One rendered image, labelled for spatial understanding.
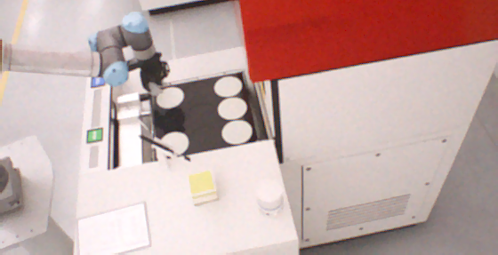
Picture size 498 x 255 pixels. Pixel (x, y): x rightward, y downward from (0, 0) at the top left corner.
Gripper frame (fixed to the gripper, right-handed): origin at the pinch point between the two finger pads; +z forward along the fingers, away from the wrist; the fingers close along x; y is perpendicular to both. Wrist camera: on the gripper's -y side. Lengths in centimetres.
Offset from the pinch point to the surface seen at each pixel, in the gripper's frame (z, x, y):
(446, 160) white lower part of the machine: 30, 16, 109
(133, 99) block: 0.5, -4.7, -6.5
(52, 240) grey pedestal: 40, -52, -34
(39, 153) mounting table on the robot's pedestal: 9.3, -30.9, -37.2
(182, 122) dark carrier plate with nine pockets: 1.4, -9.7, 15.2
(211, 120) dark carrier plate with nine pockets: 1.4, -6.7, 24.8
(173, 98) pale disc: 1.3, 0.0, 7.6
